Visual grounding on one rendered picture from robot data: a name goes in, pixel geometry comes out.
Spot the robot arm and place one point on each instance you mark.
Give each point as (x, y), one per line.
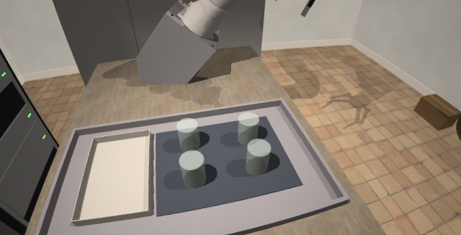
(203, 16)

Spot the clear glass cylinder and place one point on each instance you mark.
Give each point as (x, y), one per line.
(188, 134)
(193, 169)
(248, 124)
(257, 157)

